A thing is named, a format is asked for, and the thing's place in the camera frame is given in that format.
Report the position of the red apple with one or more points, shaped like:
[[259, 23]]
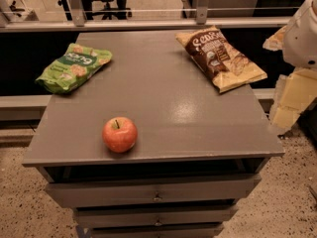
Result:
[[120, 134]]

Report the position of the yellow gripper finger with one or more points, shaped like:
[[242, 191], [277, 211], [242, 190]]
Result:
[[293, 94], [275, 42]]

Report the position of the grey drawer cabinet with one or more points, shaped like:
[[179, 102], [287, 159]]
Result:
[[197, 153]]

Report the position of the metal railing frame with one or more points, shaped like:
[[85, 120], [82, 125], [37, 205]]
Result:
[[69, 16]]

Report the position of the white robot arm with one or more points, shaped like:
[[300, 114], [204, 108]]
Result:
[[300, 37]]

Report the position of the brown chip bag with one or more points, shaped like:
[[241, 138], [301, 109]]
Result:
[[223, 64]]

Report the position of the green snack bag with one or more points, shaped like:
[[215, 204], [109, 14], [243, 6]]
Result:
[[73, 69]]

